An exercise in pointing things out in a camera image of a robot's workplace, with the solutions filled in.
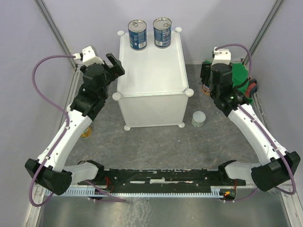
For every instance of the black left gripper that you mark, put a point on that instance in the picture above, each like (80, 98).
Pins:
(115, 71)

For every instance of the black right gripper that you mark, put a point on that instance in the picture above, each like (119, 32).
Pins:
(205, 70)

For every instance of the blue soup can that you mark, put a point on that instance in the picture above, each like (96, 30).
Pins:
(162, 32)
(137, 34)

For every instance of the tall orange can white lid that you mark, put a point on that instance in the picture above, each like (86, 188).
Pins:
(206, 90)

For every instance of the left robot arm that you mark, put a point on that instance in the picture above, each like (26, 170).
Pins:
(49, 170)

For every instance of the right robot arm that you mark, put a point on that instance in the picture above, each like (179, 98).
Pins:
(276, 165)

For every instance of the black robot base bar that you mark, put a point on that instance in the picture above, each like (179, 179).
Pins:
(163, 181)

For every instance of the green cloth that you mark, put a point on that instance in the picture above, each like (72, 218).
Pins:
(239, 74)

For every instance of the tall blue can white lid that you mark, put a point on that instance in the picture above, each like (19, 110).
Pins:
(198, 118)

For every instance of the white plastic cube cabinet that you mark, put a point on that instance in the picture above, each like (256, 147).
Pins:
(154, 90)

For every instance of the yellow short can white lid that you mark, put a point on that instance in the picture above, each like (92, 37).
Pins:
(87, 132)

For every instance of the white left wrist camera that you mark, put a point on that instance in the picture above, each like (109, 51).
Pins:
(88, 55)

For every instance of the right aluminium corner post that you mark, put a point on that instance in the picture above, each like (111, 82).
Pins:
(266, 25)

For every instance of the aluminium corner post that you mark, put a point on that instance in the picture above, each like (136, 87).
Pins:
(41, 5)
(266, 25)

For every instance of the left aluminium corner post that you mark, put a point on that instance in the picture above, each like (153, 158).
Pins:
(41, 5)

